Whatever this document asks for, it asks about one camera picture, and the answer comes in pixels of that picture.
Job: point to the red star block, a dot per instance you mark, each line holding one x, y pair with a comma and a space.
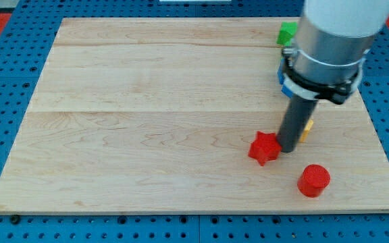
264, 148

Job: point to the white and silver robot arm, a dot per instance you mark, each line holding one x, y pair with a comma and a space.
326, 55

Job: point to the light wooden board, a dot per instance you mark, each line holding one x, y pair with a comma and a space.
155, 116

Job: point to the blue block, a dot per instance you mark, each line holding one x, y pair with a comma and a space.
284, 89

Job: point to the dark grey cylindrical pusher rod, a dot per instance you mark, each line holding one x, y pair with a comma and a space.
296, 117

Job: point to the yellow block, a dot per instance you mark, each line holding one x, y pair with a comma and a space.
306, 130

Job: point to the green block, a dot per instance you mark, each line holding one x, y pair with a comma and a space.
286, 33

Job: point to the red cylinder block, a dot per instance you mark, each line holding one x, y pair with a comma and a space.
313, 180

